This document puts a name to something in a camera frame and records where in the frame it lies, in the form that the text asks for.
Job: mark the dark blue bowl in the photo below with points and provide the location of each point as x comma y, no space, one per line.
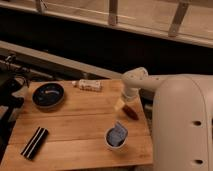
48,95

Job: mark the white cup with blue contents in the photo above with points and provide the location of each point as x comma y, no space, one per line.
116,136

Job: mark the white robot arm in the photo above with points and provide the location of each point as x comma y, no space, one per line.
182,117

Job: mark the black equipment at left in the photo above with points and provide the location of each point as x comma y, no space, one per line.
10,83

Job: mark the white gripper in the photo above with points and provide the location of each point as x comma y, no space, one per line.
128,94

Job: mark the black white striped bar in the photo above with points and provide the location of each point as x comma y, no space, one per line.
33,145

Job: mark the dark red pepper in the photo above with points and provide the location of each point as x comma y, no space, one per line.
130,112

